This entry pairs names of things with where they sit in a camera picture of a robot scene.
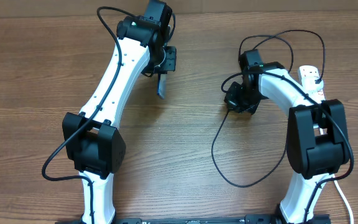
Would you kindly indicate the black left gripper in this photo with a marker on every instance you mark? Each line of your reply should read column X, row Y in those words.
column 169, row 65

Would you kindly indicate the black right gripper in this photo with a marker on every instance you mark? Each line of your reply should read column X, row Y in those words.
column 232, row 101

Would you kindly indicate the blue Samsung Galaxy smartphone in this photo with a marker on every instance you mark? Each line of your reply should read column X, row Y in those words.
column 161, row 85

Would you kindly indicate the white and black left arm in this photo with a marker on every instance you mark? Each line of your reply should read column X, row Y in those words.
column 92, row 138

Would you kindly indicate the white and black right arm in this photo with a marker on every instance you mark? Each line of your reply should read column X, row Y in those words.
column 317, row 144

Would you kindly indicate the white power strip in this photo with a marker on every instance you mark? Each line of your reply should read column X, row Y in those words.
column 308, row 75

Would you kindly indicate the white USB wall charger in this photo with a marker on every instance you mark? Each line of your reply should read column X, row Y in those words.
column 312, row 84

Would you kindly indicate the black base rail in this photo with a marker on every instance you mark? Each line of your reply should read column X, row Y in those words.
column 197, row 220

